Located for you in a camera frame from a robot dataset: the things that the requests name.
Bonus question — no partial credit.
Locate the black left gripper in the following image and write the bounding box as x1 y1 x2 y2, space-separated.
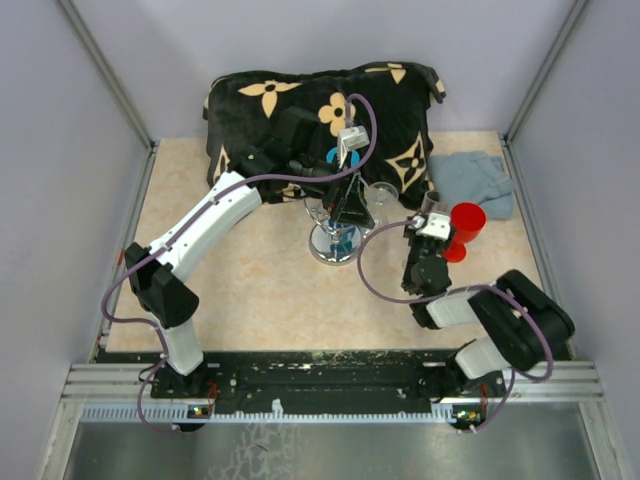
291 148 375 229

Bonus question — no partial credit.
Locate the clear wine glass front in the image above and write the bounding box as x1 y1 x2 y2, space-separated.
420 190 450 221

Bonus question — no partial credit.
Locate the clear wine glass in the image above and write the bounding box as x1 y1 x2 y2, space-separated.
365 182 399 228
420 190 450 221

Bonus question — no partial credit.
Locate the red plastic wine glass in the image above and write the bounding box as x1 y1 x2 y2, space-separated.
443 202 487 263

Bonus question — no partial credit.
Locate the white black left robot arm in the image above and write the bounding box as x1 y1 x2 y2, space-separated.
125 107 378 397

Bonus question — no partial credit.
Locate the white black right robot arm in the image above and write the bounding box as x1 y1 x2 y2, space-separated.
401 225 575 397

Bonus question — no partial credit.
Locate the clear wine glass right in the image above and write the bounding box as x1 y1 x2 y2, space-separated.
365 182 399 228

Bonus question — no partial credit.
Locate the blue plastic wine glass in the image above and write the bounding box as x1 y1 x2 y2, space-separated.
326 147 360 259

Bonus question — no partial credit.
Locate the grey blue cloth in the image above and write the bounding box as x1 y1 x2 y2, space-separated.
428 150 515 220

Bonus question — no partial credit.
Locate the black floral blanket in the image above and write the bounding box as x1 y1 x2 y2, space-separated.
203 61 446 209

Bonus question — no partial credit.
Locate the chrome wire wine glass rack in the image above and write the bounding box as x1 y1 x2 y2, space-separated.
303 197 372 266

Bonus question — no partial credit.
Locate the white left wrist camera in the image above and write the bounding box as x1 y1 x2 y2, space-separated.
336 126 370 168

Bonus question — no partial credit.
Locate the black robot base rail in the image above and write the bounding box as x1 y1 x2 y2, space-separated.
94 344 506 416

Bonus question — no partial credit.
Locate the grey slotted cable duct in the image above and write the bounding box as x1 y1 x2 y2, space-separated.
79 399 506 424

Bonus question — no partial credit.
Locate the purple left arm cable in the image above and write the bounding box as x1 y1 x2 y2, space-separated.
100 92 380 436

